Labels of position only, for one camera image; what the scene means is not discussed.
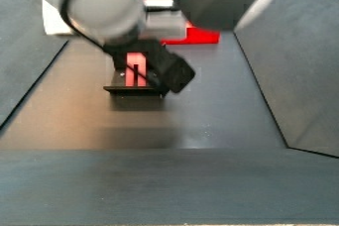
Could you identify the red double-square fork block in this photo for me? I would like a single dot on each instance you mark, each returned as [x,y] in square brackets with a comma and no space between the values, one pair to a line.
[136,71]

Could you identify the red shape-sorting board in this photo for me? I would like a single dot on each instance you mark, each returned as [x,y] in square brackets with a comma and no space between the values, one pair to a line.
[186,34]

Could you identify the black curved holder stand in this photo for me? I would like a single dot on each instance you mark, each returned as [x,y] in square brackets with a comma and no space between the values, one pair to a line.
[156,87]

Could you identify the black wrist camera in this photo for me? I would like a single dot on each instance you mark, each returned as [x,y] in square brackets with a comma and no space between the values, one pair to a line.
[176,72]

